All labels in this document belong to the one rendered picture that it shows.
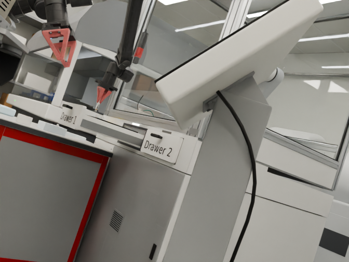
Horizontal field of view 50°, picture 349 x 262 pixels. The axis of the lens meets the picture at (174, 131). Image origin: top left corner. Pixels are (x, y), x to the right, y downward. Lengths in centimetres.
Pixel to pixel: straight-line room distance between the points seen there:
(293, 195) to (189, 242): 113
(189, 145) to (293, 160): 58
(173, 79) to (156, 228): 97
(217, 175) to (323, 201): 133
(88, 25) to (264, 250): 179
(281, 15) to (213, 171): 34
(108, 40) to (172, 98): 211
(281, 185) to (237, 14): 80
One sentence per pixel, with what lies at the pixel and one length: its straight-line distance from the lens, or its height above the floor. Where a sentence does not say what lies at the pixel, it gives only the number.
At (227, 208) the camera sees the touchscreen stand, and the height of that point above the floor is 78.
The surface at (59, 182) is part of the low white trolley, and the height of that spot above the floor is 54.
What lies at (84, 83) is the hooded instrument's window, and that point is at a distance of 267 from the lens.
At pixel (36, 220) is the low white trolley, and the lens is 199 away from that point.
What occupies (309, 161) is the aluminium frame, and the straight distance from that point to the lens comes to 194.
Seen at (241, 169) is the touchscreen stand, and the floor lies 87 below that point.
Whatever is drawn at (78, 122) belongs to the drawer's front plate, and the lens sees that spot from 166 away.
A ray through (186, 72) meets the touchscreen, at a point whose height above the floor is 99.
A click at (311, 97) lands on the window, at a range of 191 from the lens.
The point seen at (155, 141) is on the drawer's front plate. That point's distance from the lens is 166.
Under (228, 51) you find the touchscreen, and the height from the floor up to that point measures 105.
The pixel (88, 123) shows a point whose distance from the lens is 169.
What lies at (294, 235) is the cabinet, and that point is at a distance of 198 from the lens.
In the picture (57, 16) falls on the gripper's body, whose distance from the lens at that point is 107.
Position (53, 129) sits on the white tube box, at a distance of 200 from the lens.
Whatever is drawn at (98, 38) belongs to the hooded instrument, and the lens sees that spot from 269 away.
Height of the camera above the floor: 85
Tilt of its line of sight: 3 degrees up
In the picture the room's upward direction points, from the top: 19 degrees clockwise
